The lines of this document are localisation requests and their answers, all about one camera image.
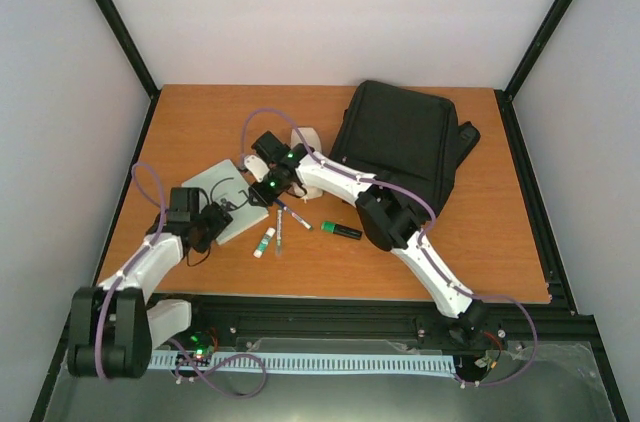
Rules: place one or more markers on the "black student backpack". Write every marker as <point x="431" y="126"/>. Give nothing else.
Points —
<point x="414" y="138"/>

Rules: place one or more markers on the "black frame post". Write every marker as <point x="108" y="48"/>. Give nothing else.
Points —
<point x="543" y="35"/>
<point x="116" y="23"/>

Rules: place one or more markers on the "grey paperback book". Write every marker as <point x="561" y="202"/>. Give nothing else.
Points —
<point x="225" y="185"/>

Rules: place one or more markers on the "black mounting rail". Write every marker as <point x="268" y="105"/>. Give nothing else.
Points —
<point x="234" y="319"/>

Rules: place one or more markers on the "green highlighter marker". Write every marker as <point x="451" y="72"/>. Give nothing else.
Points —
<point x="341" y="230"/>

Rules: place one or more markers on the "light blue cable duct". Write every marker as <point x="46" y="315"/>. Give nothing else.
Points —
<point x="307" y="363"/>

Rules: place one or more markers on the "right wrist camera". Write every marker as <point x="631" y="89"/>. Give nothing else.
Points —
<point x="258" y="168"/>

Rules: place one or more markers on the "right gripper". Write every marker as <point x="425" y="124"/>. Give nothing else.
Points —
<point x="264" y="198"/>

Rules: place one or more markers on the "white glue stick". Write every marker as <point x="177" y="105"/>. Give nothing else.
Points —
<point x="264" y="242"/>

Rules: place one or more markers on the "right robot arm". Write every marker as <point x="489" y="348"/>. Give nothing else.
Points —
<point x="393" y="219"/>

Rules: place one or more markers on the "clear pen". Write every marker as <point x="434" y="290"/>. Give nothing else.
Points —
<point x="279" y="230"/>

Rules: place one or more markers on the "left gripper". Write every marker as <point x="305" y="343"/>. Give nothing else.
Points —
<point x="221" y="220"/>

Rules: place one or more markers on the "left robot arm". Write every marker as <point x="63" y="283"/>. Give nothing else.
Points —
<point x="140" y="272"/>

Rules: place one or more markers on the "left black frame post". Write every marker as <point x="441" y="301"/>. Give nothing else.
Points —
<point x="116" y="23"/>

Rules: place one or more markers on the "right black frame post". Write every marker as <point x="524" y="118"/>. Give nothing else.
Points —
<point x="543" y="35"/>

